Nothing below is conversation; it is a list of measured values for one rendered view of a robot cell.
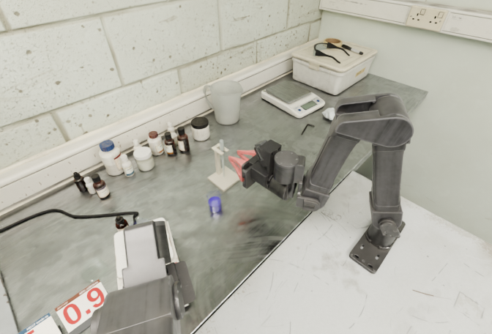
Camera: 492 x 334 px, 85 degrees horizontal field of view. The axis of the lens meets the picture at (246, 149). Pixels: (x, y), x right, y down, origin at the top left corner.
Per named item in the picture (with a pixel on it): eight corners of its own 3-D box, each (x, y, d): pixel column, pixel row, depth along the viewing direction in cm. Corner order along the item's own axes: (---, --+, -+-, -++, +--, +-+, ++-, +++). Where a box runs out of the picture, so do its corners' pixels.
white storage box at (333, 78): (371, 75, 150) (380, 50, 141) (336, 99, 131) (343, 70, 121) (323, 60, 167) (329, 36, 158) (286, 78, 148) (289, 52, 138)
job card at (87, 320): (115, 307, 60) (109, 299, 57) (71, 340, 55) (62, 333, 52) (104, 286, 63) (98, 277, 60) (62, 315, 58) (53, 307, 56)
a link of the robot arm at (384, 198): (371, 230, 65) (372, 116, 47) (368, 208, 70) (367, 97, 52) (401, 231, 63) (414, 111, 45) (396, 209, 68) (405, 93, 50)
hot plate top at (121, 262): (175, 259, 60) (174, 257, 59) (118, 281, 56) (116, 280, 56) (165, 217, 68) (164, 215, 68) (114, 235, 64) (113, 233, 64)
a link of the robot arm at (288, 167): (271, 169, 59) (327, 179, 56) (277, 145, 65) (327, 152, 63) (269, 203, 66) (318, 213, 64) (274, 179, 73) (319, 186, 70)
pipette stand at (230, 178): (241, 179, 90) (241, 149, 81) (223, 192, 85) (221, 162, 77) (225, 167, 94) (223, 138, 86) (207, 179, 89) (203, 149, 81)
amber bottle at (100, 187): (96, 195, 84) (86, 176, 79) (106, 189, 86) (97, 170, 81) (102, 201, 82) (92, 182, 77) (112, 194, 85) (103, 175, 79)
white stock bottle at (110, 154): (107, 178, 90) (95, 152, 82) (106, 166, 94) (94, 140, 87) (127, 172, 92) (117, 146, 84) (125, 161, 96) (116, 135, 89)
